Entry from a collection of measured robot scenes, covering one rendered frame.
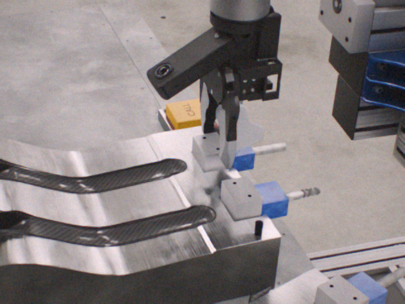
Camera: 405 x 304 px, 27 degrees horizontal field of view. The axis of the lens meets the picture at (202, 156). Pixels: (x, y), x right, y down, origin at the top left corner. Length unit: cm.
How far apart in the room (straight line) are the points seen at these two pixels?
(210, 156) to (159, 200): 9
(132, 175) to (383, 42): 53
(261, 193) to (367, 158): 173
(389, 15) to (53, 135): 58
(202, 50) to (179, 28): 244
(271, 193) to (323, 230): 139
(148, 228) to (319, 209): 153
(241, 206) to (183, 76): 17
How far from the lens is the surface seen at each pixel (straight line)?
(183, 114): 135
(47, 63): 157
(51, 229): 101
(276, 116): 294
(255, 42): 107
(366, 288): 102
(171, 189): 110
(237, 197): 105
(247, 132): 110
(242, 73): 106
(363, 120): 152
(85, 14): 175
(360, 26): 141
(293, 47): 340
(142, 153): 117
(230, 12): 102
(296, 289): 102
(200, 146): 113
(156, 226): 105
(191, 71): 103
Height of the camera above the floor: 156
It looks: 35 degrees down
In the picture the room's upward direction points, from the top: 3 degrees clockwise
